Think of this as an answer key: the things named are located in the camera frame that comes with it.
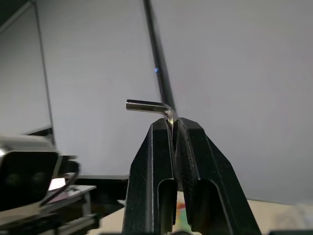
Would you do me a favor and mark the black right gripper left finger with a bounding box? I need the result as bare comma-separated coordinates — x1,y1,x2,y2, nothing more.
121,118,178,235

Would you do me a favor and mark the silver camera box, black face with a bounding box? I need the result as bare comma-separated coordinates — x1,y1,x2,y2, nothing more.
0,134,62,214

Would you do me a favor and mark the silver L-shaped hex key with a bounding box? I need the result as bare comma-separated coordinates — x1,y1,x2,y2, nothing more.
125,98,176,129

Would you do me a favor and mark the colourful hex key holder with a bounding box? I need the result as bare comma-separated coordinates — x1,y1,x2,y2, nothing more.
176,201,188,231

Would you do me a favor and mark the black cable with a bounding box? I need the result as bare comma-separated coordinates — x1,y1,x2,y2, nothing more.
45,161,82,204

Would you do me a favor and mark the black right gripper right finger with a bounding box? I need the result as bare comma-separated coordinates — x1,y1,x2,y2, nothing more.
174,117,263,235

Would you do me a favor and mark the thin grey pole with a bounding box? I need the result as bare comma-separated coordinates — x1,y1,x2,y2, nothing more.
32,0,56,147

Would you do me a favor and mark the dark grey desk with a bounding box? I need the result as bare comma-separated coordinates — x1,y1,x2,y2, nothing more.
36,185,98,216

